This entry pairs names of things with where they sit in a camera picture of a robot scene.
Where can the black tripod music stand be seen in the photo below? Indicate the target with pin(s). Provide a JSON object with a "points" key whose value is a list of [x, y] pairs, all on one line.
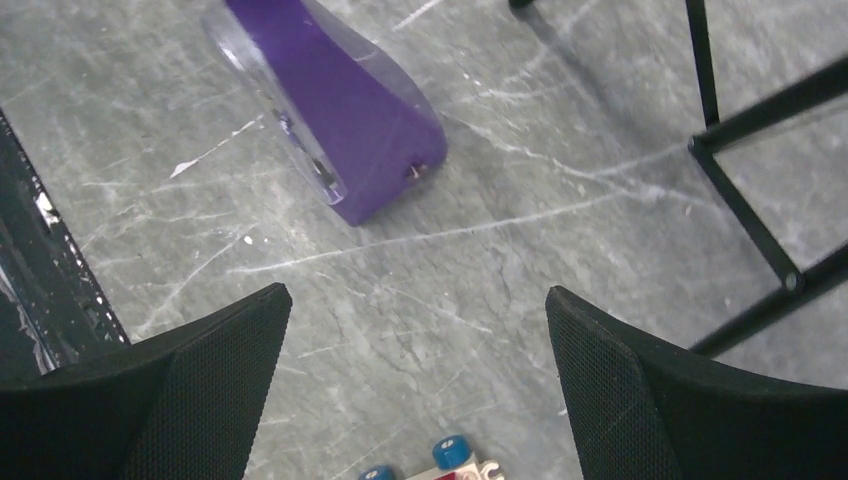
{"points": [[762, 71]]}

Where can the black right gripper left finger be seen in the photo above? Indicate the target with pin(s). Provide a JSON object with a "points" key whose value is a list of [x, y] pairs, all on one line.
{"points": [[184, 404]]}

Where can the purple metronome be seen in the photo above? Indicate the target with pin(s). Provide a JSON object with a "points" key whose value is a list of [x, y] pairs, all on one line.
{"points": [[351, 119]]}

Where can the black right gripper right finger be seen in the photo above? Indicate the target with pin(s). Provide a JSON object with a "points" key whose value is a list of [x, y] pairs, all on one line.
{"points": [[640, 407]]}

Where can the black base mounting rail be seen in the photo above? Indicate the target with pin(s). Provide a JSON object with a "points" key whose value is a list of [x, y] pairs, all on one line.
{"points": [[54, 312]]}

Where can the red toy block car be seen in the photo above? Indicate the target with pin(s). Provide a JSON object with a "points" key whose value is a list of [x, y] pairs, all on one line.
{"points": [[455, 459]]}

